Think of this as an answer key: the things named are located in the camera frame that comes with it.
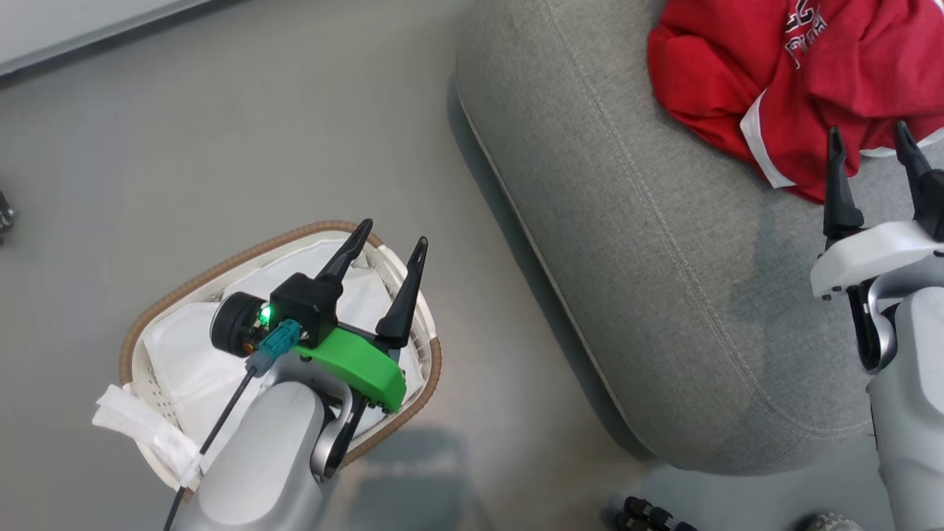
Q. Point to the white laundry basket brown rim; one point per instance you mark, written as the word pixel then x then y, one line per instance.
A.
pixel 155 398

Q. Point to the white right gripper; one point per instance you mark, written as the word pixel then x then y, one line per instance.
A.
pixel 870 258

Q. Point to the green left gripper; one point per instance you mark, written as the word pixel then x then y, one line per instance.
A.
pixel 369 372

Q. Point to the grey fabric sofa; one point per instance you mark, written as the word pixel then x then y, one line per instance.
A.
pixel 627 221

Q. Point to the white basket liner cloth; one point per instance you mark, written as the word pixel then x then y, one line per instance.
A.
pixel 192 354

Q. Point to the grey robot base wheel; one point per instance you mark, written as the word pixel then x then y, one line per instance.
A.
pixel 833 523

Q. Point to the dark metal object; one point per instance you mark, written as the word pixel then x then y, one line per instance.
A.
pixel 4 217

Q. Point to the red shirt with white trim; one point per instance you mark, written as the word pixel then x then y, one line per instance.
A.
pixel 737 74

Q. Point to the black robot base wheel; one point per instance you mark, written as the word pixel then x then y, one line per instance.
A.
pixel 649 515

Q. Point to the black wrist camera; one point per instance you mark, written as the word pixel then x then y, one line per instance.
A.
pixel 302 302

